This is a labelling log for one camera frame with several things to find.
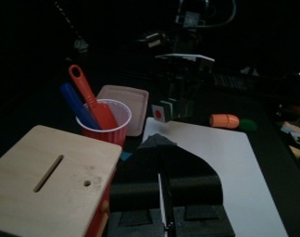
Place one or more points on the orange toy carrot piece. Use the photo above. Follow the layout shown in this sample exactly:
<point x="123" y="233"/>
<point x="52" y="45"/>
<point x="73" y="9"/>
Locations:
<point x="226" y="120"/>

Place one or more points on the green toy vegetable piece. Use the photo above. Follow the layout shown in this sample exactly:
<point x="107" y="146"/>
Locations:
<point x="248" y="125"/>

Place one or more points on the white cutting board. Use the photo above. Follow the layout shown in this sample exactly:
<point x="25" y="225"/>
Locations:
<point x="247" y="172"/>

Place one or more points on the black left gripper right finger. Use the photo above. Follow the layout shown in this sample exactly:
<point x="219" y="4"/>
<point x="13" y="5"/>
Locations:
<point x="194" y="185"/>

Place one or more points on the red plastic cup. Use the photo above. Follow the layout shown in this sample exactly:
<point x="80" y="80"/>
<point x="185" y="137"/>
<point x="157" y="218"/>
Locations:
<point x="109" y="131"/>

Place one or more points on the blue toy utensil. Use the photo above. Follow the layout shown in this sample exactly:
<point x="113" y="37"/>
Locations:
<point x="79" y="106"/>

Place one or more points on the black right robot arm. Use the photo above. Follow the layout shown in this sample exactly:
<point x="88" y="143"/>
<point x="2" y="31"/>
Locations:
<point x="194" y="27"/>

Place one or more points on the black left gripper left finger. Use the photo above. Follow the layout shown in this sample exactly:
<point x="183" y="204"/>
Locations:
<point x="136" y="185"/>

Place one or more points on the wooden box with slot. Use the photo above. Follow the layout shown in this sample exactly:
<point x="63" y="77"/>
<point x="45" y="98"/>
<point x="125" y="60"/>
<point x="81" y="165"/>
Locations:
<point x="49" y="182"/>

